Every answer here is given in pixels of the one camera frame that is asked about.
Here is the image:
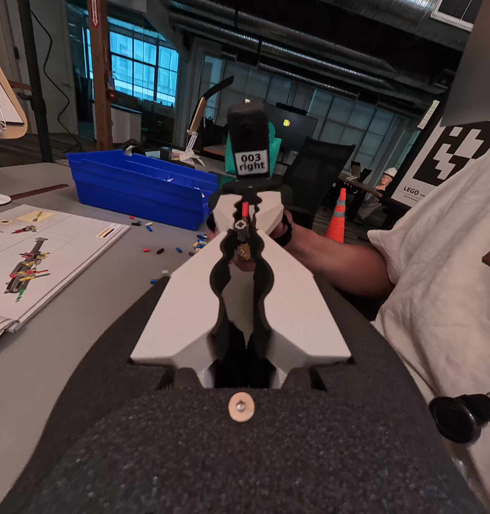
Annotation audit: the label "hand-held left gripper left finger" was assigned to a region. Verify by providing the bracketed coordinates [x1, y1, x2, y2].
[130, 230, 246, 389]

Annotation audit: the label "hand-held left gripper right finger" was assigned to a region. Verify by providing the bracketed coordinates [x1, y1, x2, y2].
[247, 230, 353, 389]

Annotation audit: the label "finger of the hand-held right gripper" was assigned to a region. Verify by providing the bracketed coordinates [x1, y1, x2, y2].
[251, 191, 286, 237]
[210, 193, 243, 238]

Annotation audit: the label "black lego fork red pins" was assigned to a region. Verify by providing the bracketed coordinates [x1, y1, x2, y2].
[231, 201, 257, 263]

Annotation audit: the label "open lego instruction booklet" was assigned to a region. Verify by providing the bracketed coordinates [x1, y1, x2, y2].
[0, 204, 131, 346]

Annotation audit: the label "person's right hand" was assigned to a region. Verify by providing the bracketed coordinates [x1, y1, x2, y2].
[274, 223, 312, 259]

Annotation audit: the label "teal felt bag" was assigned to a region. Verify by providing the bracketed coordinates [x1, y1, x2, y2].
[224, 122, 282, 178]

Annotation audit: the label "wooden board document stand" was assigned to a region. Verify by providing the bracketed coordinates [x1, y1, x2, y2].
[179, 75, 234, 167]
[0, 44, 29, 209]

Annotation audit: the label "black office chair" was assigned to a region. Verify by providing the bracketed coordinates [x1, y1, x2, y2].
[283, 136, 357, 230]

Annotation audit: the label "orange traffic cone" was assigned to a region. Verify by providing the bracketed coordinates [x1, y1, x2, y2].
[324, 187, 347, 244]

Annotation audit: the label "blue plastic bin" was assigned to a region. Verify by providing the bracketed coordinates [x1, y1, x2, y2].
[66, 149, 219, 231]

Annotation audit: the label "mannequin head white helmet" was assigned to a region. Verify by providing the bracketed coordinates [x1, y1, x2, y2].
[375, 167, 399, 197]

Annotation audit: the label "window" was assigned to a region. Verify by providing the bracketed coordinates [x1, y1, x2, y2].
[85, 28, 179, 107]

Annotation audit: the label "person's white shirt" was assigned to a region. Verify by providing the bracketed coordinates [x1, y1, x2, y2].
[367, 142, 490, 514]

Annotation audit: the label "framed marker sign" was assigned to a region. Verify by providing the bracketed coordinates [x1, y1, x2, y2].
[391, 116, 490, 208]

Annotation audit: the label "printed instruction sheet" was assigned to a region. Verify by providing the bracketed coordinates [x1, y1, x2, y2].
[0, 64, 24, 134]

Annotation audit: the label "dark wall screen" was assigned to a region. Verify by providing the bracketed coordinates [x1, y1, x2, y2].
[265, 102, 320, 154]

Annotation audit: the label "wooden post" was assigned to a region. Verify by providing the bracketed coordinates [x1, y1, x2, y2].
[86, 0, 114, 151]

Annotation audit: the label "black lanyard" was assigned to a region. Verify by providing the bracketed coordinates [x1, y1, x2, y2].
[428, 385, 490, 445]

